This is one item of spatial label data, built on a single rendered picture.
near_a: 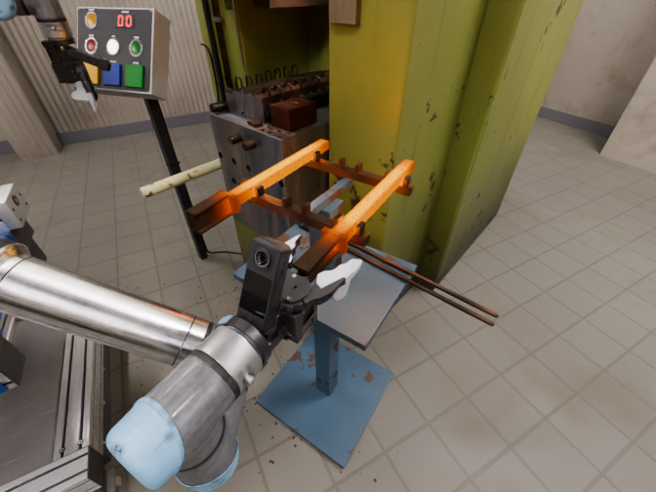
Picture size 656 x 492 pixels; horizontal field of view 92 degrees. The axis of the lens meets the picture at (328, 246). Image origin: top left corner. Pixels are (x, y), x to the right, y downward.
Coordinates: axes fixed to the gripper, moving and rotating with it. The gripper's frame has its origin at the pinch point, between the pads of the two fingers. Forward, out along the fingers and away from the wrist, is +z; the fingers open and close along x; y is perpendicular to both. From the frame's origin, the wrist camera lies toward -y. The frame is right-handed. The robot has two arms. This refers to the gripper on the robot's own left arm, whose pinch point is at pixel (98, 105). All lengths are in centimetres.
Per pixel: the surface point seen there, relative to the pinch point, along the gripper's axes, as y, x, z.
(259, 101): -46, 39, -5
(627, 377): -156, 143, 93
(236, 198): -25, 86, -1
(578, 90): -439, -58, 57
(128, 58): -14.4, -7.8, -12.5
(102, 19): -10.3, -20.7, -23.3
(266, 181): -33, 81, 0
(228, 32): -49, 5, -20
